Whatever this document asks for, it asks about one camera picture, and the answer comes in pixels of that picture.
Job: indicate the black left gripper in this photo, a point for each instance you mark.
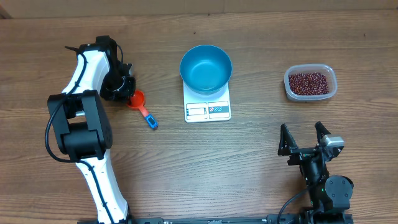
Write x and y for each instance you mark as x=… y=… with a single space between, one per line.
x=108 y=94

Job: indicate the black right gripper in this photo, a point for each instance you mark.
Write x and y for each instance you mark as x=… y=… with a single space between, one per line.
x=288 y=147

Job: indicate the red measuring scoop blue handle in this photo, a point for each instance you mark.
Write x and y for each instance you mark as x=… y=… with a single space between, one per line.
x=137 y=102

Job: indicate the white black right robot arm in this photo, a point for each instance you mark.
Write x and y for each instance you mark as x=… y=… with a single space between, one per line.
x=329 y=194

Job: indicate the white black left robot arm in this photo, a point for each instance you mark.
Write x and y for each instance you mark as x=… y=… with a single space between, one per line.
x=82 y=128

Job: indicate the white digital kitchen scale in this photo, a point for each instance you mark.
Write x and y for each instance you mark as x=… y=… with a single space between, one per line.
x=200 y=108

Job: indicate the blue plastic bowl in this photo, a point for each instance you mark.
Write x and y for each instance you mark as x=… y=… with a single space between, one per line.
x=206 y=69

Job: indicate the red adzuki beans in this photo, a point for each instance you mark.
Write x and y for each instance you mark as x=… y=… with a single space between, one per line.
x=308 y=84

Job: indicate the clear plastic food container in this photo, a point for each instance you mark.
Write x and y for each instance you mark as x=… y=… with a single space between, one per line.
x=311 y=68

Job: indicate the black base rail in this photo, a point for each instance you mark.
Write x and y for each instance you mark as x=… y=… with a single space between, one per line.
x=270 y=219

